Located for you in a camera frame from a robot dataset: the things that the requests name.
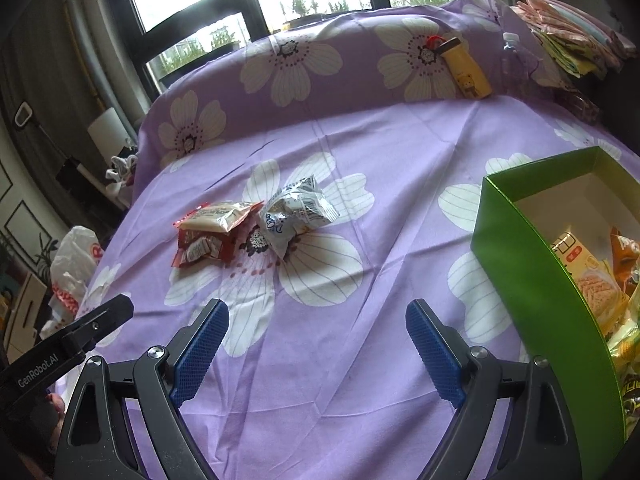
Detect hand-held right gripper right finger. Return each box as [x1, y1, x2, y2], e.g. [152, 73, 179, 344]
[406, 299, 583, 480]

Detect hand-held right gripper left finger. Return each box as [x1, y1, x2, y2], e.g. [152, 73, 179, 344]
[52, 298, 231, 480]

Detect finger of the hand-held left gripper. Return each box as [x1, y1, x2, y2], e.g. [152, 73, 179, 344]
[59, 294, 135, 362]

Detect red snack packet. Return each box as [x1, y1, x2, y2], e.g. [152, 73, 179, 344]
[171, 226, 247, 269]

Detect green cardboard box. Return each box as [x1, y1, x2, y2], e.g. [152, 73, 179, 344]
[470, 146, 640, 457]

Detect white packet with red edges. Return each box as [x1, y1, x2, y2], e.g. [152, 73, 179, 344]
[176, 200, 264, 236]

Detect silver white snack packet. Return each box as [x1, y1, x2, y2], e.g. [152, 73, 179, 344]
[258, 174, 342, 262]

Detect yellow rice cracker packet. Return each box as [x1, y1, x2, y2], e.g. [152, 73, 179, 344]
[550, 231, 632, 337]

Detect yellow corn snack packet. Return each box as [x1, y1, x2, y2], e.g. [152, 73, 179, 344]
[606, 319, 640, 362]

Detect orange panda snack packet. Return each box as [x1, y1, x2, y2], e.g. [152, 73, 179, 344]
[607, 226, 640, 302]

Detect person's left hand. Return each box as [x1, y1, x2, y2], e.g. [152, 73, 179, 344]
[47, 394, 67, 456]

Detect white plastic bag red print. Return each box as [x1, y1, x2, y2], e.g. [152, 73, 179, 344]
[49, 225, 107, 322]

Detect green potted plant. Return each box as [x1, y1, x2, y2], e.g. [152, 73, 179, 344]
[30, 236, 61, 272]

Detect purple floral bed sheet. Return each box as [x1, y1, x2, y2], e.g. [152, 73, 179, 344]
[52, 0, 640, 480]

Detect white crumpled socks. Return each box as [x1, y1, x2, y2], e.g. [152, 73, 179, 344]
[104, 151, 139, 197]

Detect black dustpan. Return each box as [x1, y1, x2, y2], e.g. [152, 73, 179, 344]
[54, 156, 82, 187]

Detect white cylindrical lamp shade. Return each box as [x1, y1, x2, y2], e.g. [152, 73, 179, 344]
[86, 106, 137, 162]

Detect yellow cartoon-print bottle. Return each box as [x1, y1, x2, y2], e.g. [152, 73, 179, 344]
[439, 37, 494, 99]

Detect grey curtain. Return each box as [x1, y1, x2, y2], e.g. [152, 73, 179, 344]
[47, 0, 152, 128]

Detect dark brown packet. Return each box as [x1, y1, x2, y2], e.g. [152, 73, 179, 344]
[554, 86, 602, 127]

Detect clear plastic water bottle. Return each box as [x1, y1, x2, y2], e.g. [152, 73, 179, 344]
[500, 31, 527, 97]

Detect stack of folded pastel cloths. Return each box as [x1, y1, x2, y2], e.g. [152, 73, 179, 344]
[514, 0, 639, 79]

